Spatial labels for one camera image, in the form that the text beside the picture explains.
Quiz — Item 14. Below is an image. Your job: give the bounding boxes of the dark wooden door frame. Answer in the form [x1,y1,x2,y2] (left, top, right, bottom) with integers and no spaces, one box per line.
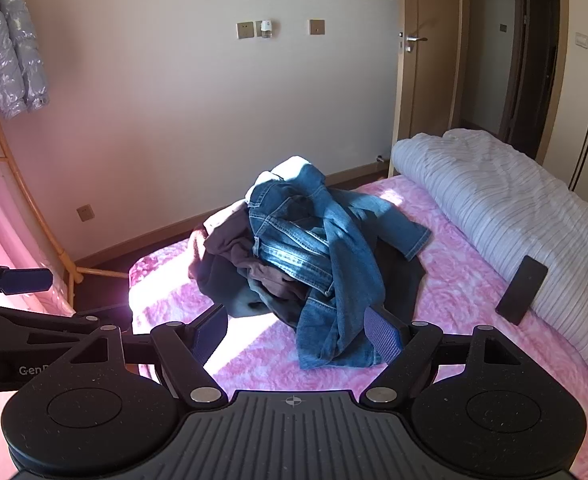
[499,0,562,161]

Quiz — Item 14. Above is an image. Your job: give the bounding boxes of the light wooden door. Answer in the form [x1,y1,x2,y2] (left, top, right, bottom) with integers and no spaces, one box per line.
[389,0,470,161]

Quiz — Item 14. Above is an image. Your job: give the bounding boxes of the brown garment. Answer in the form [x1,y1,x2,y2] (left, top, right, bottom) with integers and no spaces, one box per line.
[189,201,305,311]

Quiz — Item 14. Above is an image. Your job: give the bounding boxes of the pink curtain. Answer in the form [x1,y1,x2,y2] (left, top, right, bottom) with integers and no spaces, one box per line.
[0,127,74,461]

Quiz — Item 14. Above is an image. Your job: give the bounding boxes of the black phone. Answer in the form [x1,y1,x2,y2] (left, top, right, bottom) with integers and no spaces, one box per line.
[495,255,549,326]

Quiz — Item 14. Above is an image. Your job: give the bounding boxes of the rattan coat rack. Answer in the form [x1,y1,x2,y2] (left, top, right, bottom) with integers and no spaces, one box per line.
[0,115,129,306]

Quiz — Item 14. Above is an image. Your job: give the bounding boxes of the silver puffer jacket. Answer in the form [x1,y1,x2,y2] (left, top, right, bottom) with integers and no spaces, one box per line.
[0,0,50,128]

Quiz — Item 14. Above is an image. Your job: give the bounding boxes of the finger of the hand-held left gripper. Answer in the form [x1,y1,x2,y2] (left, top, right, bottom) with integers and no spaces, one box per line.
[0,259,54,309]
[0,305,107,356]

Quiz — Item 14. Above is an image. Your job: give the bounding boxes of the silver door handle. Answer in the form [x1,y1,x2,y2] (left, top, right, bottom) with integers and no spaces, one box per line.
[399,30,429,53]

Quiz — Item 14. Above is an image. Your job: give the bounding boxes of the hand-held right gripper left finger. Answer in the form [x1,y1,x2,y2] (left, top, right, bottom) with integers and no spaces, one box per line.
[68,304,229,408]

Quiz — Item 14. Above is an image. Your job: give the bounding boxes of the white striped duvet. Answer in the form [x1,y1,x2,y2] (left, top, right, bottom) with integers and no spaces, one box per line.
[390,128,588,386]

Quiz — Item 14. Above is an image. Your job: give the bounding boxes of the blue jeans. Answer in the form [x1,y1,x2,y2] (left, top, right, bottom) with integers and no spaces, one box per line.
[246,156,433,370]

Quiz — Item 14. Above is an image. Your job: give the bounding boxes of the pink floral blanket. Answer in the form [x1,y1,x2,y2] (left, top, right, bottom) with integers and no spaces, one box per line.
[128,175,588,461]

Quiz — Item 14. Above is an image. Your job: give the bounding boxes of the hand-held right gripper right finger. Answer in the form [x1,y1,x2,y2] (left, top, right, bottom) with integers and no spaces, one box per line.
[363,304,523,408]

